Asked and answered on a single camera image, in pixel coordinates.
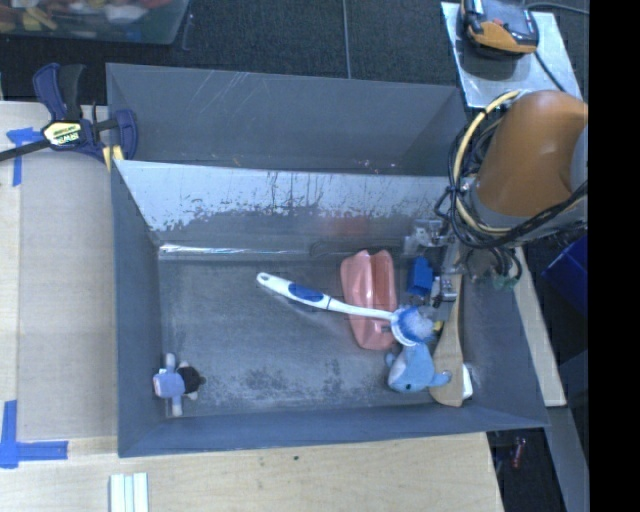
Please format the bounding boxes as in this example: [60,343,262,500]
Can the small blue block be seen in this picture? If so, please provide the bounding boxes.
[405,255,435,297]

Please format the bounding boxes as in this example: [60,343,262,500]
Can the pale wooden spatula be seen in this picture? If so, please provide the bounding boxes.
[428,279,467,409]

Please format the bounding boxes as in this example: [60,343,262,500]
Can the blue plush toy animal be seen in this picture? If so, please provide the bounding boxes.
[383,339,454,395]

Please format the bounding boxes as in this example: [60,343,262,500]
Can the white and blue dish brush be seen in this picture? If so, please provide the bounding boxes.
[255,271,437,347]

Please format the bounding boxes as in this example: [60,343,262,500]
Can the grey metal bin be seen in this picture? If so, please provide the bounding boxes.
[104,62,552,459]

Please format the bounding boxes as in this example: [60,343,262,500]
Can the small doll in blue shirt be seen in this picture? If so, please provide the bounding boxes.
[151,352,208,418]

